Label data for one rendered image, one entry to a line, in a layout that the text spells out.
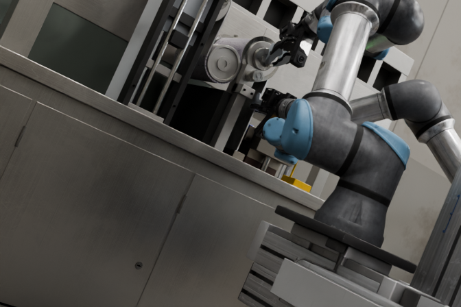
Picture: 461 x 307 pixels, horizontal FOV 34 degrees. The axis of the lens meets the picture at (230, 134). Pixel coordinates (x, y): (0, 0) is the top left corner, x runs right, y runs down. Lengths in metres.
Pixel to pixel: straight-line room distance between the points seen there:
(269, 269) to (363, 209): 0.25
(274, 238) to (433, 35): 4.14
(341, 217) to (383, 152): 0.16
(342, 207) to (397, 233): 4.19
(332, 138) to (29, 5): 1.07
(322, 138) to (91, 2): 1.26
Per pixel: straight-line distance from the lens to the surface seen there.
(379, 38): 2.02
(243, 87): 2.36
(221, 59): 2.39
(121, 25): 2.60
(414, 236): 5.84
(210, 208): 2.14
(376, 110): 2.04
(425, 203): 5.85
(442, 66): 5.75
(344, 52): 1.66
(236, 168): 2.12
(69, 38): 2.54
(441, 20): 5.70
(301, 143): 1.51
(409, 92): 2.03
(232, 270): 2.23
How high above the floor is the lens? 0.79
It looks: 5 degrees up
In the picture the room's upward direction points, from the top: 24 degrees clockwise
